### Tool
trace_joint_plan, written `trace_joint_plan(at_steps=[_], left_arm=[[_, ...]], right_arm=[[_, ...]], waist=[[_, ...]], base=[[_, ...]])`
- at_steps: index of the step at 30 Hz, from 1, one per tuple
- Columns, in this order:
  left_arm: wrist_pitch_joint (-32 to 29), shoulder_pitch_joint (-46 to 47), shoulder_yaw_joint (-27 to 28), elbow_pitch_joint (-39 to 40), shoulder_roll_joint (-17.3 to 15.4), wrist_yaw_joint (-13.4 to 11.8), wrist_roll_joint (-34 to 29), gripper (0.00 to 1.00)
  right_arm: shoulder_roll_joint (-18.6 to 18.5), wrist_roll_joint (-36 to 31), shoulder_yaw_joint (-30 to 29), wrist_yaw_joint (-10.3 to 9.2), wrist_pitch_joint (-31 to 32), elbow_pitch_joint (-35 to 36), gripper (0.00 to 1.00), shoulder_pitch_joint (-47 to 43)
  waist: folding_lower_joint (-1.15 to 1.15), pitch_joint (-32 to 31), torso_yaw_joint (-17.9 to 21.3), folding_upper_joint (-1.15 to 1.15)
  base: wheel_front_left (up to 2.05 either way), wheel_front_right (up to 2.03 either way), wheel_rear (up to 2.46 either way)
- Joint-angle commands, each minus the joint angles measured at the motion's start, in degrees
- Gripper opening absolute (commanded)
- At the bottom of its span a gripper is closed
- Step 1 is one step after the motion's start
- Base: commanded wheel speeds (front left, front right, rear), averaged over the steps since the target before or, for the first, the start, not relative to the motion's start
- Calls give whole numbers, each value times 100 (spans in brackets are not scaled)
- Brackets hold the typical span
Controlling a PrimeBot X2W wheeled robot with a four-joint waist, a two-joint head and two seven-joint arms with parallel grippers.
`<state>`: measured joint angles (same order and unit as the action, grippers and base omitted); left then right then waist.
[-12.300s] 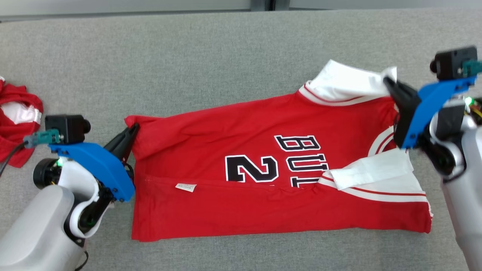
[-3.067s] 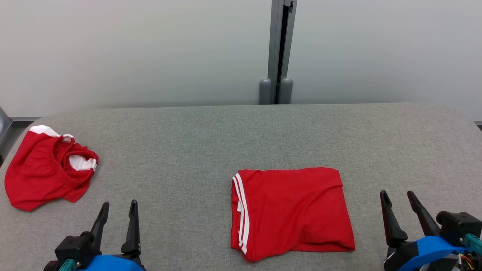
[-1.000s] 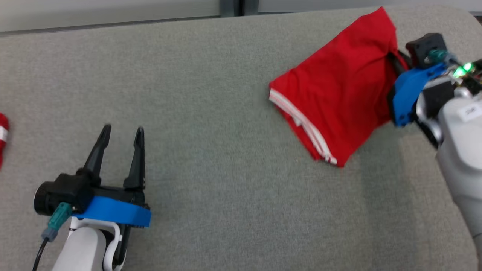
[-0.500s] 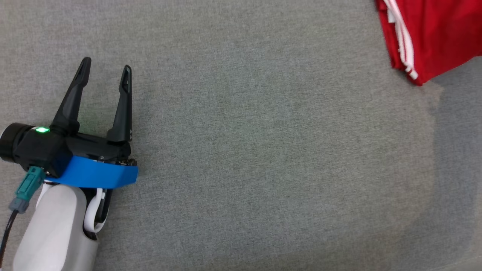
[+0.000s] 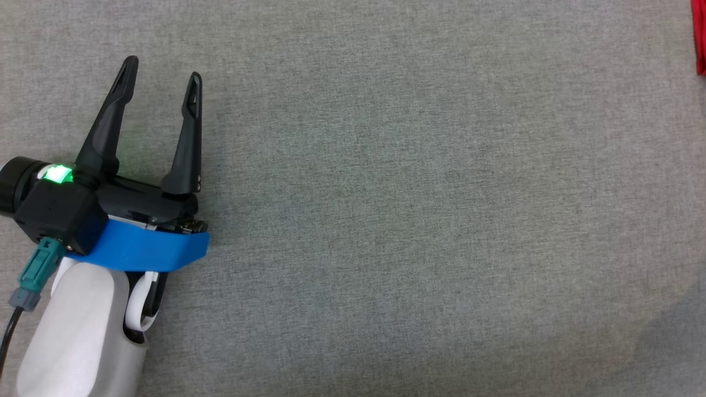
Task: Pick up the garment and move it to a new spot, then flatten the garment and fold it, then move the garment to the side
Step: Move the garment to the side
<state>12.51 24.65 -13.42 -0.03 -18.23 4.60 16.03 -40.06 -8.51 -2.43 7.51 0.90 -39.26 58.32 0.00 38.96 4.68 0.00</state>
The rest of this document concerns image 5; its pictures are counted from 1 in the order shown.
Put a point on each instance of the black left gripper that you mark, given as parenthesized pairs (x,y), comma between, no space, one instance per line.
(127,201)

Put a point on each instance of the red basketball jersey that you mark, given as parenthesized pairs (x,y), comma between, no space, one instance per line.
(700,33)

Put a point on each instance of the grey fabric work surface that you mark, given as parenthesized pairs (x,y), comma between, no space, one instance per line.
(413,220)

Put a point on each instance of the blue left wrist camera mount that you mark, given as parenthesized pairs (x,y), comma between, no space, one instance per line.
(143,248)

